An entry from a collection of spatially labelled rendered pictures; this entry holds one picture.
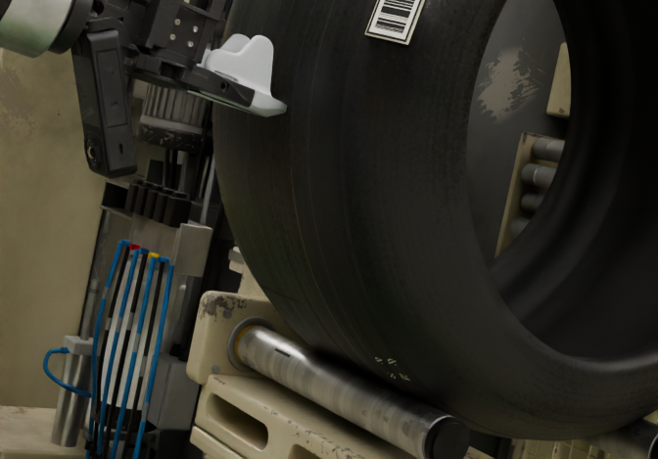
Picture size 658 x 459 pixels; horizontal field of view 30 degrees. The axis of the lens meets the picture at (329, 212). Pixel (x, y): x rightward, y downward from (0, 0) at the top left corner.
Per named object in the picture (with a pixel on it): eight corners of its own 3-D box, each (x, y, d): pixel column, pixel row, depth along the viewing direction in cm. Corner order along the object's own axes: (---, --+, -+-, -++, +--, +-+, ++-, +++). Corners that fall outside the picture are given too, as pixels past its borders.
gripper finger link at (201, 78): (264, 91, 96) (167, 54, 91) (258, 110, 96) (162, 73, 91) (236, 86, 100) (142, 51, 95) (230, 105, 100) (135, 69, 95)
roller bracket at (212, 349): (182, 378, 131) (201, 288, 130) (465, 398, 153) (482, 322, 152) (196, 387, 128) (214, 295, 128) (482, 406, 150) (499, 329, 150)
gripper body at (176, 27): (238, -4, 94) (97, -64, 88) (204, 103, 94) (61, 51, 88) (194, -4, 101) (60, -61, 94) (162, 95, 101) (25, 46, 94)
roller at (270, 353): (223, 345, 130) (251, 314, 131) (249, 372, 132) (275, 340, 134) (420, 450, 101) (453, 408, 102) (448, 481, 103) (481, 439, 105)
